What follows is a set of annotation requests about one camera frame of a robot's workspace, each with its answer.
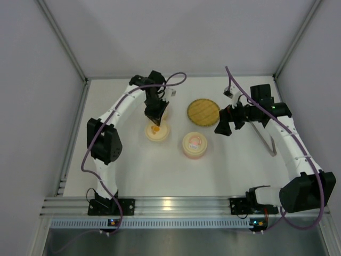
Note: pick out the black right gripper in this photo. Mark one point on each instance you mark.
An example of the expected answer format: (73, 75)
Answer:
(230, 116)

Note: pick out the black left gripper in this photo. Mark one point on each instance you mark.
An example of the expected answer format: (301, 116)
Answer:
(155, 109)

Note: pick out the cream lid orange handle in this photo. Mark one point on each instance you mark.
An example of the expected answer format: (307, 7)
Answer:
(157, 133)

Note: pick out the cream lid pink handle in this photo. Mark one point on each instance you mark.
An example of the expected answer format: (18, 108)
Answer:
(194, 143)

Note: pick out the metal tongs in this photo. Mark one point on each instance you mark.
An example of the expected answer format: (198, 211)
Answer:
(266, 140)

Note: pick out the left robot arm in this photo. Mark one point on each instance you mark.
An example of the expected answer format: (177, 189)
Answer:
(103, 142)

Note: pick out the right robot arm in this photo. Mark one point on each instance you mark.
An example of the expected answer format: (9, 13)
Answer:
(309, 187)

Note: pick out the orange lunch bowl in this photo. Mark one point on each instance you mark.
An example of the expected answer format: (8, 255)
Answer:
(166, 113)

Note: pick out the pink lunch bowl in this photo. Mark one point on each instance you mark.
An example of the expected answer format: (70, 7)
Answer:
(195, 156)

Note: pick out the round bamboo tray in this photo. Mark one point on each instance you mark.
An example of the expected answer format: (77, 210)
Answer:
(203, 112)

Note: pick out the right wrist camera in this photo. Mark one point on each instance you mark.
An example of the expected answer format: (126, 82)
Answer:
(233, 93)

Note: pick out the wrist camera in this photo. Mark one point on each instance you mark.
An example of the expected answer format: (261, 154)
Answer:
(170, 90)
(233, 93)

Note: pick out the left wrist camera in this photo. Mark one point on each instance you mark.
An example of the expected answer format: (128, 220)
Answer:
(170, 90)

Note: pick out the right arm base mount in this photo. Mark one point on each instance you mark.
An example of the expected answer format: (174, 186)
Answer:
(249, 205)

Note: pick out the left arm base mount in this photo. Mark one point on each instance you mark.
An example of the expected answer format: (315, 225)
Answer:
(107, 207)

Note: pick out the left aluminium frame post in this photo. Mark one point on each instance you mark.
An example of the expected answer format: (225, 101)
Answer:
(42, 5)

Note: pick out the aluminium frame post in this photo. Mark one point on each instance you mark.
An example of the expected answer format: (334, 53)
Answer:
(42, 5)
(298, 36)

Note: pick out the slotted cable duct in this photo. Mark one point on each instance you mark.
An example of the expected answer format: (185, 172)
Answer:
(152, 223)

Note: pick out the right aluminium frame post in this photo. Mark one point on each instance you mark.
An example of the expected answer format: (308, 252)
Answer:
(298, 36)

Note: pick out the aluminium front rail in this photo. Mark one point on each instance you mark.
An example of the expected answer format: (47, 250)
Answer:
(159, 207)

